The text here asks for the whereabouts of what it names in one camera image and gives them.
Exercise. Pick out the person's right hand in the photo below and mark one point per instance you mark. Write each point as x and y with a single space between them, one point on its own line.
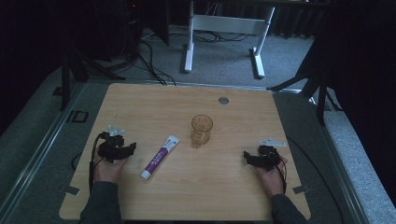
273 182

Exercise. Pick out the clear glass cup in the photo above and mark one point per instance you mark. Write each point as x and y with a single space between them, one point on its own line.
201 132

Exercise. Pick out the grey tape strip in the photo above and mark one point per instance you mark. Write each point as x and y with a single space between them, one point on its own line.
301 189
69 189

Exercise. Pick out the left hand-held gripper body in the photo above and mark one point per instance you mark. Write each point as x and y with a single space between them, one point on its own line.
109 146

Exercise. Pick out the white desk frame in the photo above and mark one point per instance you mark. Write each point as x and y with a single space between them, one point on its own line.
229 24

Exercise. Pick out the black computer tower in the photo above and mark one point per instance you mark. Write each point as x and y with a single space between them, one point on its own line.
133 28

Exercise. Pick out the black tripod stand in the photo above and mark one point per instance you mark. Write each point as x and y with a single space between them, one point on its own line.
67 71
314 84

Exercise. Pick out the black rectangular frame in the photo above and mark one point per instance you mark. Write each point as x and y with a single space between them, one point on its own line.
77 116

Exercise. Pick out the purple and white toothpaste tube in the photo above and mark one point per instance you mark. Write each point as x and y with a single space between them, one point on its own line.
160 157

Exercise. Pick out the person's left hand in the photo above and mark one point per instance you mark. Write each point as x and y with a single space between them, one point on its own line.
109 170

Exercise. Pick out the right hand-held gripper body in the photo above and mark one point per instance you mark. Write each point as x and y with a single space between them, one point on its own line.
268 155

